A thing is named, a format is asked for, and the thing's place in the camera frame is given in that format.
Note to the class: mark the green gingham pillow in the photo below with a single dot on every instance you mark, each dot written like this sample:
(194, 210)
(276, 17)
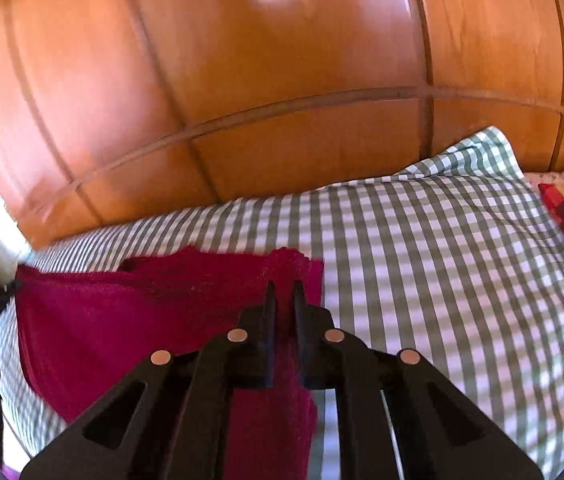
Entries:
(436, 285)

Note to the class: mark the dark red pants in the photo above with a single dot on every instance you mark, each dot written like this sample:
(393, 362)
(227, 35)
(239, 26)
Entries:
(112, 320)

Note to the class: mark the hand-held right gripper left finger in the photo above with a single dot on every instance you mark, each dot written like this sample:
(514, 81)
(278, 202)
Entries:
(268, 315)

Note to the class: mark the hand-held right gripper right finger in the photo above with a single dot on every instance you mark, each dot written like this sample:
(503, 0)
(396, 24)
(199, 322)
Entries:
(300, 315)

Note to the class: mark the white floral cloth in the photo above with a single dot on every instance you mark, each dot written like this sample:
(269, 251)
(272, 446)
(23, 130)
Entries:
(561, 178)

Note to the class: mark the wooden panelled wardrobe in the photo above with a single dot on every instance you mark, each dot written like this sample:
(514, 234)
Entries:
(262, 85)

